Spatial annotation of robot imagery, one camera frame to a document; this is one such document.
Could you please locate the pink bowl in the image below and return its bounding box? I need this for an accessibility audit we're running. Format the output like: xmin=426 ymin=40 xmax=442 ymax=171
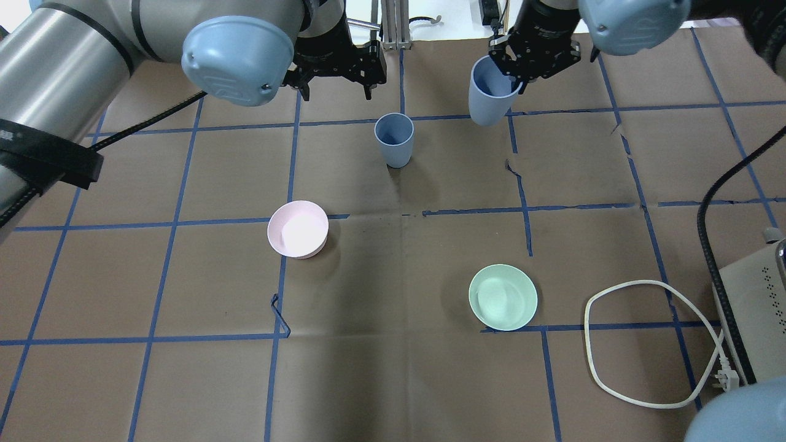
xmin=267 ymin=200 xmax=329 ymax=260

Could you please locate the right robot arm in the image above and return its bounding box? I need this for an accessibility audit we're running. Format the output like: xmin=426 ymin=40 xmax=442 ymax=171
xmin=488 ymin=1 xmax=785 ymax=93

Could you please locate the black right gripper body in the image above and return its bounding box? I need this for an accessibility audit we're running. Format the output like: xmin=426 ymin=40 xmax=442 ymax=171
xmin=489 ymin=1 xmax=581 ymax=84

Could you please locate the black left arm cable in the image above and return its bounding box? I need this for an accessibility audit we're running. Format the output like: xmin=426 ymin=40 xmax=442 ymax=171
xmin=0 ymin=91 xmax=208 ymax=228

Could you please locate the aluminium frame post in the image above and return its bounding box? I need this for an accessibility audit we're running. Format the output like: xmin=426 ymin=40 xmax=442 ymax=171
xmin=372 ymin=0 xmax=412 ymax=51

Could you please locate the blue cup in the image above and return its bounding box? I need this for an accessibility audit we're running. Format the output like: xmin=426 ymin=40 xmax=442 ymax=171
xmin=374 ymin=112 xmax=414 ymax=169
xmin=468 ymin=55 xmax=518 ymax=126

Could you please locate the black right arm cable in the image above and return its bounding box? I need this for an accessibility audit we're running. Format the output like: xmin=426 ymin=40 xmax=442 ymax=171
xmin=696 ymin=126 xmax=786 ymax=386

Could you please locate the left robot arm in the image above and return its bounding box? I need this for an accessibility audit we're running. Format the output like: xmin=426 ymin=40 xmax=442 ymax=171
xmin=1 ymin=1 xmax=387 ymax=231

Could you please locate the white toaster power cable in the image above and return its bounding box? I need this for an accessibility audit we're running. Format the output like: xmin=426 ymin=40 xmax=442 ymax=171
xmin=584 ymin=280 xmax=741 ymax=410

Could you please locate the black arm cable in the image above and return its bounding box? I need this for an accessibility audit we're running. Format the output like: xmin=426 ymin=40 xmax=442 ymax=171
xmin=696 ymin=126 xmax=786 ymax=386
xmin=0 ymin=91 xmax=208 ymax=228

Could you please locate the green bowl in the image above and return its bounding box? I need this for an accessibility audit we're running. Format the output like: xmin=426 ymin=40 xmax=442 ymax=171
xmin=468 ymin=263 xmax=539 ymax=332

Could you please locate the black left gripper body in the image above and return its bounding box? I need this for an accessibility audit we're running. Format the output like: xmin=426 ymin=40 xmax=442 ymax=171
xmin=284 ymin=1 xmax=387 ymax=87

